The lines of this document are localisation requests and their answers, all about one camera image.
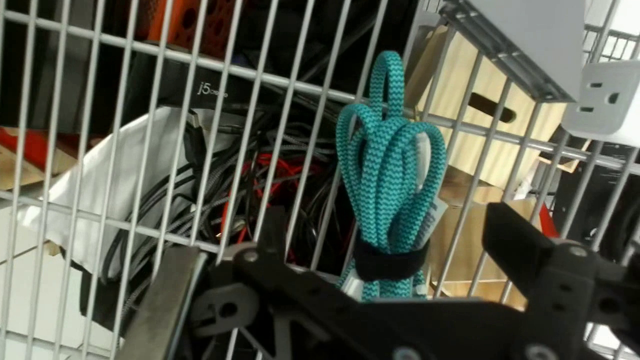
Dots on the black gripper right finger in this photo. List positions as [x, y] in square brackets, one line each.
[553, 281]

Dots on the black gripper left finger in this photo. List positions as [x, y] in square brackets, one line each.
[267, 301]

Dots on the gray metal plate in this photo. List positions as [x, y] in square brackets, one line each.
[162, 302]

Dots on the white power adapter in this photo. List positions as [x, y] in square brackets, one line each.
[605, 121]

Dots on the white plastic bag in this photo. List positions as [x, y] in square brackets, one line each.
[133, 167]

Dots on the light wooden box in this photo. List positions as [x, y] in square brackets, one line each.
[461, 67]

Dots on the orange plastic item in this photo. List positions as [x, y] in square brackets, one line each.
[179, 20]

